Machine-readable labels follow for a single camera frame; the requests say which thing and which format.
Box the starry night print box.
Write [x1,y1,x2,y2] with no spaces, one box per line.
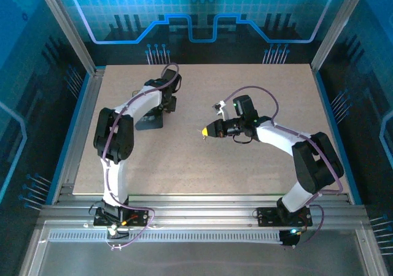
[134,104,165,132]

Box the black controller box green light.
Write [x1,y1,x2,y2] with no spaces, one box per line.
[279,229,303,248]

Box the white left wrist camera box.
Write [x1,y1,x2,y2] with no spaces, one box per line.
[212,100,231,122]

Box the aluminium frame rail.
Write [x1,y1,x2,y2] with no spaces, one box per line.
[39,194,368,225]

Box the aluminium side rail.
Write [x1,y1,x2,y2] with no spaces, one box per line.
[51,68,106,204]

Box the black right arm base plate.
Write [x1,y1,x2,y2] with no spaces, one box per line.
[255,207,313,227]

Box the slotted grey cable duct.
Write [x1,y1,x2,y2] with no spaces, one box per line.
[48,230,284,243]

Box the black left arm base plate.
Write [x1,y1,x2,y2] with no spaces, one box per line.
[93,207,154,227]

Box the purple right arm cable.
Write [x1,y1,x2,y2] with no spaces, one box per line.
[222,85,344,246]

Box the aluminium frame post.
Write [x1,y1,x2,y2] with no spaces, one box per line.
[309,0,371,72]
[34,0,98,75]

